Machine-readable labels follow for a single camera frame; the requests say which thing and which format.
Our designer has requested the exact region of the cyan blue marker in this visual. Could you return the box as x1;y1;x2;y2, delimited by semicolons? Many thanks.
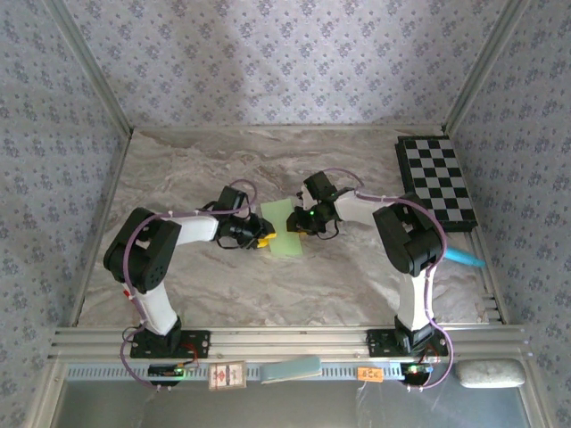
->
445;245;486;268

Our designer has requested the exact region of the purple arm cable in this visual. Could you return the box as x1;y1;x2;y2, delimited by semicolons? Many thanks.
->
319;168;456;393
120;178;259;393

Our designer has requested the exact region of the aluminium side rail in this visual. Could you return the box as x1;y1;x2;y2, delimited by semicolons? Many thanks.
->
463;229;508;325
66;128;135;329

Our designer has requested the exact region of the grey speckled stone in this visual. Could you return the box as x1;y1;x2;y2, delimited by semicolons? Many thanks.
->
455;358;527;389

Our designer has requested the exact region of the black grey chessboard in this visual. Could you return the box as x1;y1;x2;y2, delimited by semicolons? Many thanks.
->
395;135;479;233

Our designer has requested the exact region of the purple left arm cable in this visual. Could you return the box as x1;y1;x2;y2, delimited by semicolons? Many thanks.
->
120;178;259;393

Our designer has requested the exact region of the slotted grey cable duct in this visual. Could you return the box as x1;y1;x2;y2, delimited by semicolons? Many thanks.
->
64;361;459;383

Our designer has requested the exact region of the aluminium front rail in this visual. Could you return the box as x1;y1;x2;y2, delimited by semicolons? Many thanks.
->
47;325;532;361

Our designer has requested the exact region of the pale blue foam block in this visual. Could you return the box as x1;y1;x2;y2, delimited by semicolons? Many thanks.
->
260;355;323;385

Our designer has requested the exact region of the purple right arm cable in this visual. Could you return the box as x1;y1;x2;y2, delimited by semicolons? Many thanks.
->
319;168;456;393

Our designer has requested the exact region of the tan card with red print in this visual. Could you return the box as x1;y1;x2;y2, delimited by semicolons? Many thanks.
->
208;359;248;392

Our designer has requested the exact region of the orange tag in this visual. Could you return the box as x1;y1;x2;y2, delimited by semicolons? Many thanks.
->
356;366;385;383

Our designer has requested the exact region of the aluminium frame post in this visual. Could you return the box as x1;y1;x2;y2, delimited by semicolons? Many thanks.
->
443;0;533;135
43;0;136;135

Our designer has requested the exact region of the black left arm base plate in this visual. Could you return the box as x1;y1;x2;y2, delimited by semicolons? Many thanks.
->
129;328;211;360

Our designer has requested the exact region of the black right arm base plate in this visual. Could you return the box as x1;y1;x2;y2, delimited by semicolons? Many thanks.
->
366;328;450;358

